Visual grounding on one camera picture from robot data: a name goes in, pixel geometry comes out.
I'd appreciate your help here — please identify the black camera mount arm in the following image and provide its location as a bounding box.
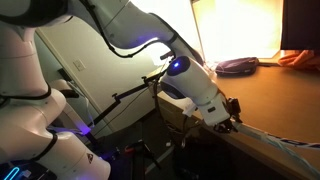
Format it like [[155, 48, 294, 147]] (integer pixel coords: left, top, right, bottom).
[[89, 71, 168, 128]]

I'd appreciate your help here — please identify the black tripod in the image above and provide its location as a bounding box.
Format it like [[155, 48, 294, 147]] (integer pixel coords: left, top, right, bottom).
[[123, 139, 162, 180]]

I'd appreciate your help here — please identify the orange cloth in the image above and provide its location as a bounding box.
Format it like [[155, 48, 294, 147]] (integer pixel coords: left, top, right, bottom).
[[277, 49, 320, 71]]

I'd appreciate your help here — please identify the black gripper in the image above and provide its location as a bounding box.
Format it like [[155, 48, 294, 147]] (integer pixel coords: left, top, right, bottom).
[[213, 118, 240, 135]]

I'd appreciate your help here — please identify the black computer monitor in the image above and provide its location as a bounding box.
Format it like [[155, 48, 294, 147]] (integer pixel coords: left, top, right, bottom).
[[280, 0, 320, 51]]

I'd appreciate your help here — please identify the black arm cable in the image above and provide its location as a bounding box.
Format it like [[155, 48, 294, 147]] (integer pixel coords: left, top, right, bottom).
[[78, 0, 178, 60]]

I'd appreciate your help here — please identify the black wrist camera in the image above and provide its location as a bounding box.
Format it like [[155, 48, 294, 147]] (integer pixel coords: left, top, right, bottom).
[[227, 97, 243, 123]]

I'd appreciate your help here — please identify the dark zip pouch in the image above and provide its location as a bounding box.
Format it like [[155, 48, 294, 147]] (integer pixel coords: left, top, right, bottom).
[[214, 56, 260, 77]]

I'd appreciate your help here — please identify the white wall light switch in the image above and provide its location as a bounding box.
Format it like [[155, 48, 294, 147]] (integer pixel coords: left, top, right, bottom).
[[73, 59, 86, 72]]

